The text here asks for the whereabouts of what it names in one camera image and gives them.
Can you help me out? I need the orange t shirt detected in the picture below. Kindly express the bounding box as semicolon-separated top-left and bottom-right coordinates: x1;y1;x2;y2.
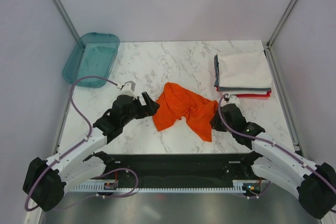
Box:
153;82;218;142

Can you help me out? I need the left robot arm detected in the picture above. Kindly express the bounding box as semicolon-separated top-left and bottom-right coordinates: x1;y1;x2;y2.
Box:
23;92;160;211

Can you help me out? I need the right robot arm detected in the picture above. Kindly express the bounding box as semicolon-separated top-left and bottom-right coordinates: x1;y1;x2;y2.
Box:
211;103;335;219

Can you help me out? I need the white folded t shirt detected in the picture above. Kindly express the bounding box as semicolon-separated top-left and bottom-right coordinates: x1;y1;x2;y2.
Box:
216;50;272;89

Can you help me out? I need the teal plastic bin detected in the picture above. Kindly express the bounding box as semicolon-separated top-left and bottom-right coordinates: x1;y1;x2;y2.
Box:
62;33;120;88

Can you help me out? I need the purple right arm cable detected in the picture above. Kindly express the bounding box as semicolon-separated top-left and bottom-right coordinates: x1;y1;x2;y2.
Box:
217;94;336;213

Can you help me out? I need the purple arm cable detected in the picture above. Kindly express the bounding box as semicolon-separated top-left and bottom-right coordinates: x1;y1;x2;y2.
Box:
24;76;123;212
217;94;336;213

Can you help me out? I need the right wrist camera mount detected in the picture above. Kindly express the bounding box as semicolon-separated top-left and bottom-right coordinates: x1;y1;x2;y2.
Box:
224;93;240;106

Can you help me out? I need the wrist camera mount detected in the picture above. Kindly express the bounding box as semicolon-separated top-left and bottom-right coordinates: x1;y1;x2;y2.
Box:
224;93;240;106
118;81;137;99

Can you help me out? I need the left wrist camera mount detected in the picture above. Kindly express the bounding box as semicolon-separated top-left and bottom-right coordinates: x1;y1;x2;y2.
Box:
118;81;137;99

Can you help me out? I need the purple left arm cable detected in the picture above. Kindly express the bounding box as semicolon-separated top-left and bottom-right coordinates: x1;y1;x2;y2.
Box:
24;76;123;212

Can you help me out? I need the right aluminium side rail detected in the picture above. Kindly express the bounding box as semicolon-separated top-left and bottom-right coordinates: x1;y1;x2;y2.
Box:
263;44;303;155

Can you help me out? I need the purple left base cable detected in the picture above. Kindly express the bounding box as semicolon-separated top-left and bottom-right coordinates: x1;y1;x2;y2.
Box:
52;167;139;212

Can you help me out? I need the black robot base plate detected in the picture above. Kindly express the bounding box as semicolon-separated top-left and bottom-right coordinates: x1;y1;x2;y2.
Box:
86;152;260;188

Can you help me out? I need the right aluminium frame post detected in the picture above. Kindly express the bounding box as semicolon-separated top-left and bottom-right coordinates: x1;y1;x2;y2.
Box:
266;0;314;48

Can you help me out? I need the aluminium frame post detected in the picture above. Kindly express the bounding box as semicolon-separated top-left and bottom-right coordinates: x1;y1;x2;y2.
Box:
266;0;314;48
52;0;80;41

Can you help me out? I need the white slotted cable duct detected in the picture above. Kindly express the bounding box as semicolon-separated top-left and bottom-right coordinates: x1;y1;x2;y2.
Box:
70;180;270;195

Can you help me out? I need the left aluminium frame post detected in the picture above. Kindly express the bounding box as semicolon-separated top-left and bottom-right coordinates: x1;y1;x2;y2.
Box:
52;0;80;41

